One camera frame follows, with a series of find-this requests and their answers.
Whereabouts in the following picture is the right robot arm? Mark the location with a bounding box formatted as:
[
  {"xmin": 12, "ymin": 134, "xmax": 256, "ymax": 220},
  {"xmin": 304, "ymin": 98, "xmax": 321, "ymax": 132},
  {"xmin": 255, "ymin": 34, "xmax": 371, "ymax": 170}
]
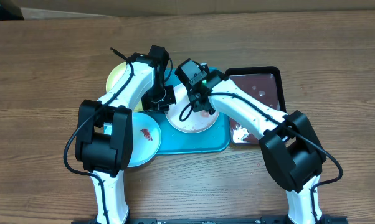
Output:
[{"xmin": 175, "ymin": 59, "xmax": 326, "ymax": 223}]

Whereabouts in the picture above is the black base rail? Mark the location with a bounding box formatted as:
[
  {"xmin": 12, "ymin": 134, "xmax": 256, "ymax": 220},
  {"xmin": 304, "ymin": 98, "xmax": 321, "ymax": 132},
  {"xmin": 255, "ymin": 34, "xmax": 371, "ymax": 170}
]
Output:
[{"xmin": 71, "ymin": 215, "xmax": 349, "ymax": 224}]

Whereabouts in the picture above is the light blue plate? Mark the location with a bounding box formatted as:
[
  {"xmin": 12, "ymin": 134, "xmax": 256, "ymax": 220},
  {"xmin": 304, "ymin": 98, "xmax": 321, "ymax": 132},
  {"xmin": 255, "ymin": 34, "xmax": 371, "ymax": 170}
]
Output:
[{"xmin": 104, "ymin": 112, "xmax": 162, "ymax": 170}]

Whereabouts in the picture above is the white plate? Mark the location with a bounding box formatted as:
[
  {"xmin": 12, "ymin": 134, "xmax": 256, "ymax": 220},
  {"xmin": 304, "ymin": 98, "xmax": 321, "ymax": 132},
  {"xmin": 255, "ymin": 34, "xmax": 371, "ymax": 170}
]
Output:
[{"xmin": 166, "ymin": 84, "xmax": 219, "ymax": 133}]

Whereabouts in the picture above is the black water tray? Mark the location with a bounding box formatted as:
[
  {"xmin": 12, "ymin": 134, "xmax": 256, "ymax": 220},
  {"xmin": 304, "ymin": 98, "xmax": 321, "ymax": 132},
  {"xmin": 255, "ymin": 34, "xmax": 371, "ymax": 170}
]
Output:
[{"xmin": 225, "ymin": 66, "xmax": 287, "ymax": 145}]

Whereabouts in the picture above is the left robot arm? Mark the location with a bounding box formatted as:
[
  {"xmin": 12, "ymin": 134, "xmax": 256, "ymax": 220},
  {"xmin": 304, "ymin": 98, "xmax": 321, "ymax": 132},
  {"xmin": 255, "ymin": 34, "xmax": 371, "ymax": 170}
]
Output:
[{"xmin": 66, "ymin": 45, "xmax": 176, "ymax": 223}]

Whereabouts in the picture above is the yellow plate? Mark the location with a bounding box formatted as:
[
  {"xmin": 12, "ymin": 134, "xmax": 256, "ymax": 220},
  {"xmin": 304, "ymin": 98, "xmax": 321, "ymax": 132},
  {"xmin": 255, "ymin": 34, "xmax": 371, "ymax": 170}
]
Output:
[{"xmin": 100, "ymin": 62, "xmax": 151, "ymax": 112}]

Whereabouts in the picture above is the dark object top-left corner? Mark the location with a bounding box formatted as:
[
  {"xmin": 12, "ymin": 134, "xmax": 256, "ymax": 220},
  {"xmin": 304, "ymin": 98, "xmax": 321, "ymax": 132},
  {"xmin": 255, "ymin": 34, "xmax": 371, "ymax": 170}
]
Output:
[{"xmin": 0, "ymin": 0, "xmax": 24, "ymax": 21}]

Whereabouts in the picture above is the teal plastic tray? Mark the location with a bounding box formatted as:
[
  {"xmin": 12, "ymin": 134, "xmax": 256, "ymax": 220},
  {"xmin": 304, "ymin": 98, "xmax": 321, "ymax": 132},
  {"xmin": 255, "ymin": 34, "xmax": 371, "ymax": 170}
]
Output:
[{"xmin": 145, "ymin": 75, "xmax": 230, "ymax": 155}]

